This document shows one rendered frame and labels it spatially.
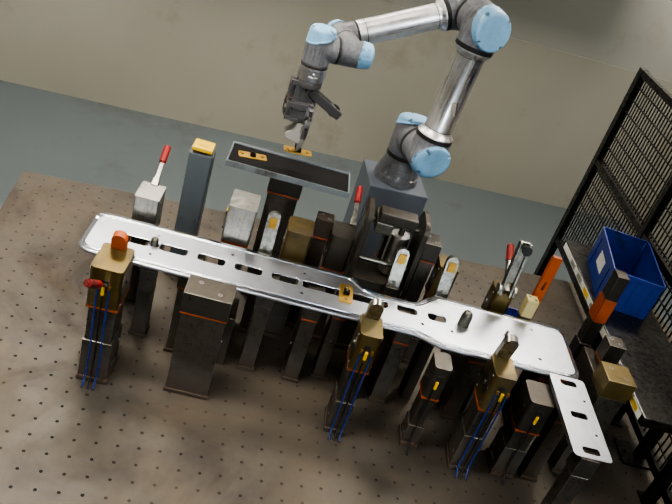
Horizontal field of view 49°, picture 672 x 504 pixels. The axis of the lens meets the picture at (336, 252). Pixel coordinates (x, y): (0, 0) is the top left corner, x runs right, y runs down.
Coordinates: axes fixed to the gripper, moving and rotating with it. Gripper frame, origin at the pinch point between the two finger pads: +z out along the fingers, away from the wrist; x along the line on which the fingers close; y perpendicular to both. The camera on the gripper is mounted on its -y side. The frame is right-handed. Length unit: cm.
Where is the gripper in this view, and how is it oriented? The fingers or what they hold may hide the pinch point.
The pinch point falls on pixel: (299, 145)
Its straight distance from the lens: 218.6
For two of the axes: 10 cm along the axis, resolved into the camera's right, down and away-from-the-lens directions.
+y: -9.6, -1.7, -2.5
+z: -2.7, 8.1, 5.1
